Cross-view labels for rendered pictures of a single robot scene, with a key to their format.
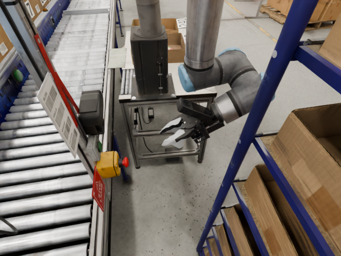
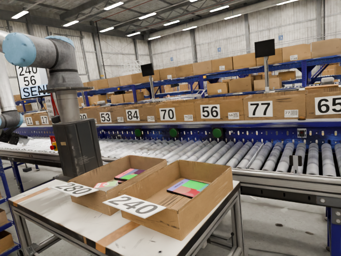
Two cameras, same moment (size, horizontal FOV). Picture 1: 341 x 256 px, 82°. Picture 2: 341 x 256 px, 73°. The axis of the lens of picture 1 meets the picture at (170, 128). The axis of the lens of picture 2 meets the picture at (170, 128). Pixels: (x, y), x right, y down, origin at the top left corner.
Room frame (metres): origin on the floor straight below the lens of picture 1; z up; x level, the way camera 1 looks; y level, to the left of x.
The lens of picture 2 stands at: (2.35, -0.49, 1.21)
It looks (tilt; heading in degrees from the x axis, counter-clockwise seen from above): 11 degrees down; 133
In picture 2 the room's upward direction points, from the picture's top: 7 degrees counter-clockwise
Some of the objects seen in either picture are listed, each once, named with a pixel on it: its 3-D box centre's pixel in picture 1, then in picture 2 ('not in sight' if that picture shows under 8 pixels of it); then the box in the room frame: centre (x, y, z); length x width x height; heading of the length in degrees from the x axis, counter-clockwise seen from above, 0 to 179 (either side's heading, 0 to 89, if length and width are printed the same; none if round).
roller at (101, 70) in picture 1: (68, 74); (169, 151); (1.19, 0.70, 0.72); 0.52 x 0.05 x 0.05; 100
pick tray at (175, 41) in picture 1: (158, 48); (121, 179); (1.44, 0.09, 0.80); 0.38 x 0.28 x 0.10; 95
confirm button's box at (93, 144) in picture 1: (95, 147); not in sight; (0.40, 0.25, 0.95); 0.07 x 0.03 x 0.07; 10
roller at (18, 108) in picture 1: (58, 105); (136, 150); (0.87, 0.64, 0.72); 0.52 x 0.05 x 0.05; 100
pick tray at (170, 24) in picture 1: (155, 30); (179, 190); (1.77, 0.13, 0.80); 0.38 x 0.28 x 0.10; 93
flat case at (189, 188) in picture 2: not in sight; (193, 189); (1.77, 0.22, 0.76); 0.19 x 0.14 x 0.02; 0
